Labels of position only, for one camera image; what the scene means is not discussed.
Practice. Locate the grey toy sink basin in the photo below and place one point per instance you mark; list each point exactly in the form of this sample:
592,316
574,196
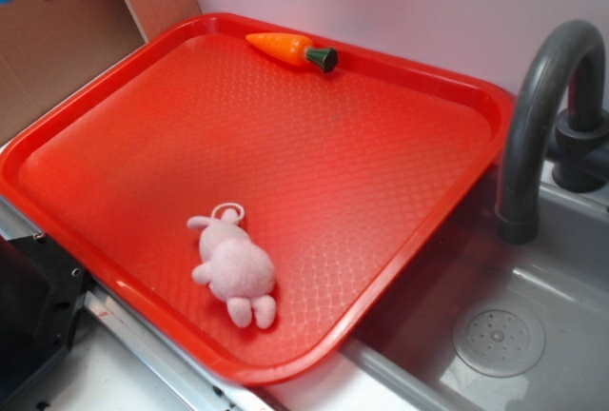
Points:
405,340

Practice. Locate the orange toy carrot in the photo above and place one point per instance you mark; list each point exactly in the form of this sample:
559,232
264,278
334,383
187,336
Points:
294,49

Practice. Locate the round sink drain strainer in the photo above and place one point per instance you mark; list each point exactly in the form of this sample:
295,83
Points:
498,338

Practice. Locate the red plastic serving tray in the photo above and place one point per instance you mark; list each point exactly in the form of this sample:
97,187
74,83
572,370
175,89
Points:
343,177

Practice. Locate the silver aluminium frame rail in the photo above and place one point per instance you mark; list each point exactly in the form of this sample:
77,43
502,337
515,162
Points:
119,362

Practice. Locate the black metal mount block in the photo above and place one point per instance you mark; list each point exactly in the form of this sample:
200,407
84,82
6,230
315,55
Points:
42,291

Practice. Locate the grey curved toy faucet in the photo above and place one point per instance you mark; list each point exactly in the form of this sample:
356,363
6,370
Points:
559,117

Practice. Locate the pink plush bunny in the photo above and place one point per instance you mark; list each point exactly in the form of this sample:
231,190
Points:
237,272

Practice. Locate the brown cardboard panel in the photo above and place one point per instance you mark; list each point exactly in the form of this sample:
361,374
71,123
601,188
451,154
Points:
51,48

